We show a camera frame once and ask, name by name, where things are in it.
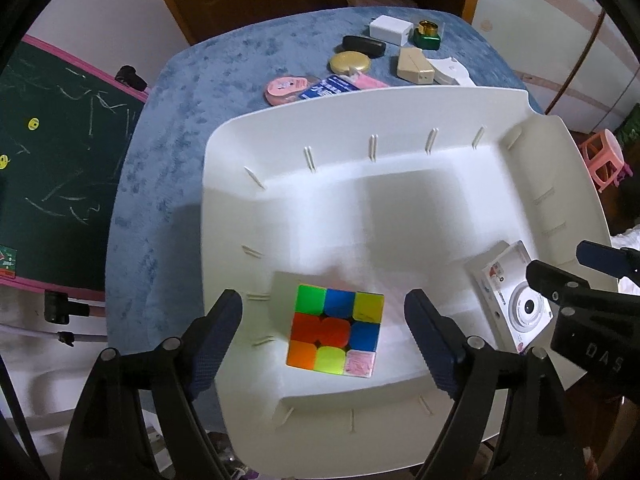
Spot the blue printed packet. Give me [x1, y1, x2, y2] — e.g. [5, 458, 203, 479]
[299, 74, 361, 102]

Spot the white plastic tray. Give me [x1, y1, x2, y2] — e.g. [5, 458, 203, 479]
[200, 85, 613, 476]

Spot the white easel leg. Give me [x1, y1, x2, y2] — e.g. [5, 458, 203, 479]
[0, 322, 108, 347]

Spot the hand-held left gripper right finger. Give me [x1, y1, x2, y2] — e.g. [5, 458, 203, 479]
[404, 289, 586, 480]

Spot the white square box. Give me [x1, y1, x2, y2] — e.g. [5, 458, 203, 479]
[369, 15, 413, 42]

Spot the pink plastic stool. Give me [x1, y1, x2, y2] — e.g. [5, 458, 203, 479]
[580, 129, 628, 192]

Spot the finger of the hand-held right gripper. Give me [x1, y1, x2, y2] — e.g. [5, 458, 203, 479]
[526, 259, 640, 310]
[576, 241, 640, 282]

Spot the gold round compact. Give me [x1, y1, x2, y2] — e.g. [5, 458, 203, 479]
[329, 51, 371, 75]

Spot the pink round case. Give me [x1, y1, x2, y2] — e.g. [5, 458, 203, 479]
[265, 76, 313, 107]

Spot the beige angular box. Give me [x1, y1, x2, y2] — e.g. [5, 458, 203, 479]
[396, 47, 437, 85]

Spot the colourful puzzle cube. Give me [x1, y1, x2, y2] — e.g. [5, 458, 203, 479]
[286, 284, 386, 378]

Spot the blue plush table cover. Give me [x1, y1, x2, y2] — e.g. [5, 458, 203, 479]
[105, 6, 543, 436]

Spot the black oblong case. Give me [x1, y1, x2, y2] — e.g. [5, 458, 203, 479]
[342, 35, 387, 58]

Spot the clear plastic packaging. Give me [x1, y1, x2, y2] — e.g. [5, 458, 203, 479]
[430, 56, 476, 87]

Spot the green bottle with gold cap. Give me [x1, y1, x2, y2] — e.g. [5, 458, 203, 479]
[412, 20, 444, 51]

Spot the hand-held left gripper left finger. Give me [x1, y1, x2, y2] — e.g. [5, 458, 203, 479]
[60, 289, 243, 480]

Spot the green chalkboard with pink frame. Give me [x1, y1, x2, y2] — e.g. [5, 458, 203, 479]
[0, 35, 151, 293]

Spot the black easel knob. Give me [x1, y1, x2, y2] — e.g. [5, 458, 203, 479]
[116, 65, 148, 89]
[44, 290, 71, 325]

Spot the pink flat packet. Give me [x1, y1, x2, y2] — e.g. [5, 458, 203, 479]
[350, 72, 390, 90]

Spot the white instant camera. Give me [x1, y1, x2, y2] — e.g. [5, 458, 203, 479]
[465, 240, 556, 353]

